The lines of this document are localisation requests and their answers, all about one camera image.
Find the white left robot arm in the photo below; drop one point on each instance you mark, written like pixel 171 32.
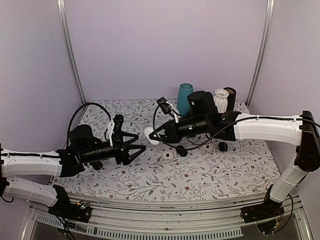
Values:
pixel 60 163

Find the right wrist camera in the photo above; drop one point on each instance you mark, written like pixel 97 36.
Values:
pixel 164 105

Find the teal tall vase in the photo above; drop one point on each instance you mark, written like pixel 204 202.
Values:
pixel 185 89

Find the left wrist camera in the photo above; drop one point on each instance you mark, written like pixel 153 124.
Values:
pixel 113 132

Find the white ribbed vase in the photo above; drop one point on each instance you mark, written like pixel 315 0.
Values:
pixel 221 100

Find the white earbud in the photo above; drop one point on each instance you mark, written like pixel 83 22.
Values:
pixel 222 146

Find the floral patterned table mat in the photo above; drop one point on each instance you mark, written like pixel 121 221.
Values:
pixel 246 168

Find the aluminium frame post left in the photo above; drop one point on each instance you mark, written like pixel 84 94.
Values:
pixel 61 7

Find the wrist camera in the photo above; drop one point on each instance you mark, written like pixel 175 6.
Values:
pixel 164 105
pixel 113 132

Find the black earbud charging case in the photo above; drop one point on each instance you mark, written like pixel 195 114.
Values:
pixel 97 165

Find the cream case with black oval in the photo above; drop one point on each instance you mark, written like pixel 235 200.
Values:
pixel 167 155

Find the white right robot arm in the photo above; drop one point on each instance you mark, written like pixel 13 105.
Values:
pixel 294 141

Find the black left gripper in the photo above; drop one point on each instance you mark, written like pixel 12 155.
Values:
pixel 123 156

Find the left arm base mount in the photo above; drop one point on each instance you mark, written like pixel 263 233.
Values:
pixel 63 208

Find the aluminium frame post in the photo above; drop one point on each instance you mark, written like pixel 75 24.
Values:
pixel 61 7
pixel 270 4

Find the aluminium front rail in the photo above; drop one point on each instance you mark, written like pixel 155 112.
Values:
pixel 217 219

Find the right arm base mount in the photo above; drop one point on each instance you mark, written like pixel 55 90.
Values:
pixel 265 210

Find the white earbud charging case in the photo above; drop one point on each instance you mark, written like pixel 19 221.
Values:
pixel 150 136

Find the aluminium frame post right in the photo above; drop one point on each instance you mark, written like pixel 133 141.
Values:
pixel 270 4

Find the black cylinder vase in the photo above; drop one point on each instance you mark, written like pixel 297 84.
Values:
pixel 231 99

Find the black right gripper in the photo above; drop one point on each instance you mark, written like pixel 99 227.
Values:
pixel 172 136

